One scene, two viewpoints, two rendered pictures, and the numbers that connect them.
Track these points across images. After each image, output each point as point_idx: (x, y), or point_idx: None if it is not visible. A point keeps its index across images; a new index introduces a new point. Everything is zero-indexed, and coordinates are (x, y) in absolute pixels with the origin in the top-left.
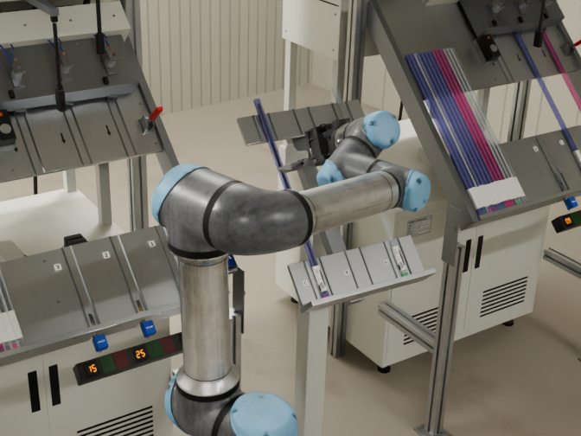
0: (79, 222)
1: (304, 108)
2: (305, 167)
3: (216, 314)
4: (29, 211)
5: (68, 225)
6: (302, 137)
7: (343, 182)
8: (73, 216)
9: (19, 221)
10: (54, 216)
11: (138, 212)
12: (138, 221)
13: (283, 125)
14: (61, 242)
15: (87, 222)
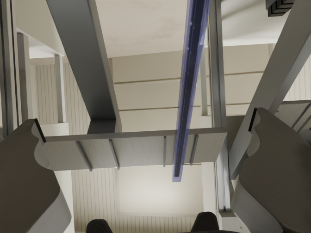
0: (226, 26)
1: (96, 168)
2: (278, 184)
3: None
4: (236, 38)
5: (234, 25)
6: (96, 117)
7: None
8: (223, 30)
9: (250, 33)
10: (232, 32)
11: (218, 27)
12: (218, 19)
13: (144, 151)
14: (259, 12)
15: (222, 25)
